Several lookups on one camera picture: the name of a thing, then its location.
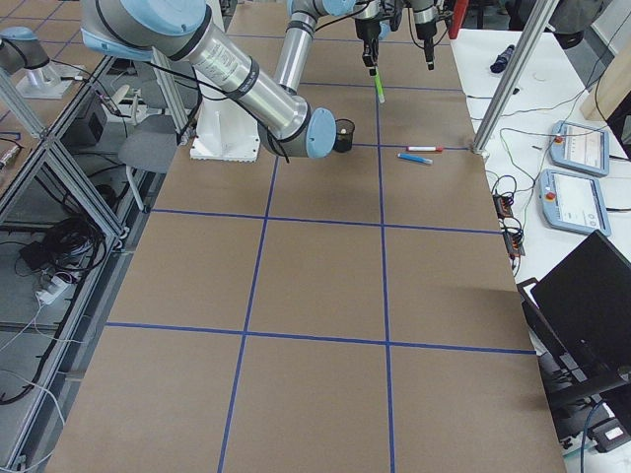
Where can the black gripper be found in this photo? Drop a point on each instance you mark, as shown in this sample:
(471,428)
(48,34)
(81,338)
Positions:
(424,31)
(367,31)

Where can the green highlighter pen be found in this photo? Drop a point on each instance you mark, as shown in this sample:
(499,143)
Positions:
(375,74)

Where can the red capped white marker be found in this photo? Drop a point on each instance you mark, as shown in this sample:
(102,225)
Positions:
(426,149)

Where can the blue marker pen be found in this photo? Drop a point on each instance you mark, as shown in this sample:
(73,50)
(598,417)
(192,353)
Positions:
(415,159)

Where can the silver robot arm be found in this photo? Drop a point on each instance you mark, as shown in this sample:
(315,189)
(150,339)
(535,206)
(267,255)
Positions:
(185,31)
(425,15)

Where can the black folded umbrella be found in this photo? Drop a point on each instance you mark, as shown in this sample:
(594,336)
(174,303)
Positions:
(502,60)

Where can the black mesh pen cup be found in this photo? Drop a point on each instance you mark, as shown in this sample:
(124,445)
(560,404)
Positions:
(344,142)

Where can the upper teach pendant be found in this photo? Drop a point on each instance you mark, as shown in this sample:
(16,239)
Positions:
(580,147)

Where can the teach pendant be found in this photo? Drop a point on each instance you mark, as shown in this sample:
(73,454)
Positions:
(572,202)
(580,147)

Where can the lower teach pendant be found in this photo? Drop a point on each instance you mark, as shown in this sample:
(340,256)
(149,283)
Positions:
(572,202)

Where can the black laptop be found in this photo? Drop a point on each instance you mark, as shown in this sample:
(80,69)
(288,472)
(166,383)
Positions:
(584,302)

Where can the aluminium frame post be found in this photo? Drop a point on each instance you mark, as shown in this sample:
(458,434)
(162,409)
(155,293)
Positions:
(536,24)

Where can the white pedestal column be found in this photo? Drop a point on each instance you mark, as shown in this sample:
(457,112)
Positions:
(225,132)

